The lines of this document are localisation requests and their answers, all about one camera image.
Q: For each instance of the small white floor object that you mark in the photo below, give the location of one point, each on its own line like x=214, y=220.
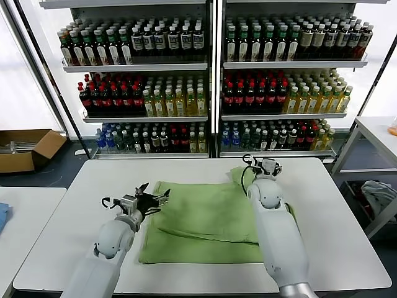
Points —
x=81, y=152

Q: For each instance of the green t-shirt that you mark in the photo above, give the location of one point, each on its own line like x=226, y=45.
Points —
x=201, y=211

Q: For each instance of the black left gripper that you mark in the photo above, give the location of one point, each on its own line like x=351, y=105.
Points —
x=147, y=203

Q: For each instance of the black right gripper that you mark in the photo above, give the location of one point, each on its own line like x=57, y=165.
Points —
x=279, y=170

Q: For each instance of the small blue drink bottle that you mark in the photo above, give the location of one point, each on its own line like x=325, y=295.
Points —
x=236, y=141
x=109, y=142
x=226, y=141
x=100, y=142

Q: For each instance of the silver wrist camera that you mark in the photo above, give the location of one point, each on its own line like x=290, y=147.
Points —
x=269, y=166
x=128, y=204

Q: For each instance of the grey metal shelf rack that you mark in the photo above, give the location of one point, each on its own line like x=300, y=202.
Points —
x=294, y=65
x=136, y=67

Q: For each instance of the dark drink bottle blue label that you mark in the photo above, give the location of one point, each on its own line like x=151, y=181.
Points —
x=341, y=40
x=329, y=40
x=148, y=42
x=353, y=40
x=198, y=42
x=173, y=42
x=159, y=42
x=186, y=42
x=137, y=42

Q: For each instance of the yellow tea bottle green label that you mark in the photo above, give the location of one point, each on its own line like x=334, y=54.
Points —
x=191, y=107
x=345, y=102
x=169, y=107
x=149, y=107
x=292, y=104
x=180, y=107
x=303, y=104
x=201, y=107
x=325, y=104
x=336, y=104
x=158, y=107
x=314, y=104

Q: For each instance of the brown cardboard box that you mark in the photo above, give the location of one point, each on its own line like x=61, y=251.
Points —
x=15, y=163

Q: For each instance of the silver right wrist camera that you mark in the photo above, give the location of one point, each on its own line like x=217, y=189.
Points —
x=269, y=166

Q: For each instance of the metal rods in box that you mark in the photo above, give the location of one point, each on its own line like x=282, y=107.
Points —
x=21, y=148

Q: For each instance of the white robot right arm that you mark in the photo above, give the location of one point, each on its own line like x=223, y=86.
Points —
x=273, y=223

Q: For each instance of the reddish drink bottle blue label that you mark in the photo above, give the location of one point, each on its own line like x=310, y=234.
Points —
x=365, y=38

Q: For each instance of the blue folded cloth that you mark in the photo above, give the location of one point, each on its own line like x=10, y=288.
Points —
x=3, y=214

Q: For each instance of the dark bottle beige label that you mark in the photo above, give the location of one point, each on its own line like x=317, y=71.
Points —
x=305, y=40
x=317, y=40

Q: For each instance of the small yellow tea bottle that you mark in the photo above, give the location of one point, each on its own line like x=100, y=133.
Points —
x=328, y=141
x=193, y=144
x=318, y=142
x=202, y=144

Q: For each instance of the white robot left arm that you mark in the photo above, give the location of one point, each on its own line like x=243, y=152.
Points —
x=111, y=236

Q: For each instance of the dark tea bottle green label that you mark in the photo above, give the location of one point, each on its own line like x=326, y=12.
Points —
x=77, y=52
x=100, y=52
x=256, y=46
x=125, y=52
x=281, y=46
x=292, y=46
x=268, y=46
x=230, y=46
x=243, y=46
x=65, y=52
x=88, y=52
x=112, y=52

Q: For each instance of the black storage basket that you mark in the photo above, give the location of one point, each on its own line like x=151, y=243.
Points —
x=350, y=198

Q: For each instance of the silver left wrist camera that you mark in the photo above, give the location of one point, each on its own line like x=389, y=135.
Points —
x=128, y=204

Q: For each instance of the grey metal side table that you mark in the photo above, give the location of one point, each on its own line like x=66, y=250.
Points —
x=375, y=127

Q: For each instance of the grey clothes pile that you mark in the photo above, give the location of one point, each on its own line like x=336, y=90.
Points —
x=376, y=194

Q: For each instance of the small cola bottle red cap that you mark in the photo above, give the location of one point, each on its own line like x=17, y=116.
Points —
x=175, y=141
x=185, y=141

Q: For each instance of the clear cup orange contents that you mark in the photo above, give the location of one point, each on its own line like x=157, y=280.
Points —
x=393, y=130

